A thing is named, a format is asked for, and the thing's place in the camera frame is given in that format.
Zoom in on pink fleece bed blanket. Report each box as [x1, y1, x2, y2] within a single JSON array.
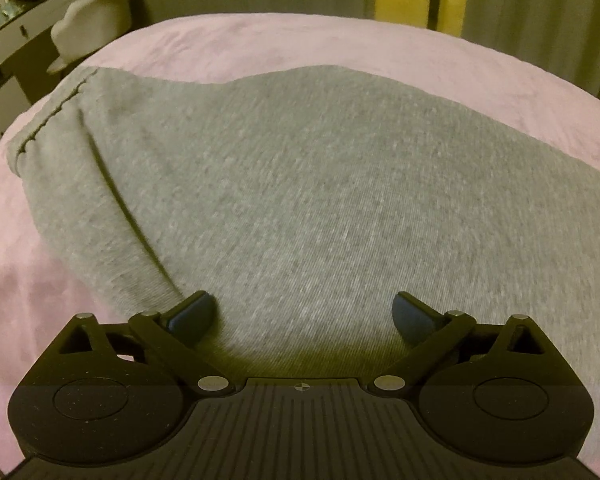
[[0, 14, 600, 471]]

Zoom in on grey dresser with drawers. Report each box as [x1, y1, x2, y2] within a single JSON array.
[[0, 0, 76, 140]]

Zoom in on grey sweatpants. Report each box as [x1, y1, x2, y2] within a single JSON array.
[[5, 64, 600, 476]]

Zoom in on grey upholstered chair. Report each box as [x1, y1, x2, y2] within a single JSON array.
[[46, 0, 132, 75]]

